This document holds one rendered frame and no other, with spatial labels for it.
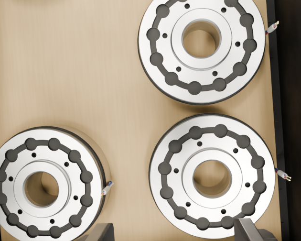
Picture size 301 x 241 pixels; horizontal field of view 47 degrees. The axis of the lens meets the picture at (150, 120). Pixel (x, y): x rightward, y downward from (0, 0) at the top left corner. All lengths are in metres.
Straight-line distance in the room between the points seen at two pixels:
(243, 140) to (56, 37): 0.19
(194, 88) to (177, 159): 0.06
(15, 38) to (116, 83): 0.10
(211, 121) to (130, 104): 0.08
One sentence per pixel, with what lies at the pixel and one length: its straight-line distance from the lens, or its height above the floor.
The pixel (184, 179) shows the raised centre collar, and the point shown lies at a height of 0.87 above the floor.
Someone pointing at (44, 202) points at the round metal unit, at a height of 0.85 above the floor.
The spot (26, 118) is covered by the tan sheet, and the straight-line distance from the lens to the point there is 0.34.
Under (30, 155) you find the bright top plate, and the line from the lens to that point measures 0.31.
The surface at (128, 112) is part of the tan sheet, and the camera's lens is 0.31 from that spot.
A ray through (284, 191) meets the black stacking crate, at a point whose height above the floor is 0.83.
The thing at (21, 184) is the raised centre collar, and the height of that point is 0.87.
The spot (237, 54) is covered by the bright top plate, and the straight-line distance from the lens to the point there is 0.29.
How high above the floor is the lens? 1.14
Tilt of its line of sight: 85 degrees down
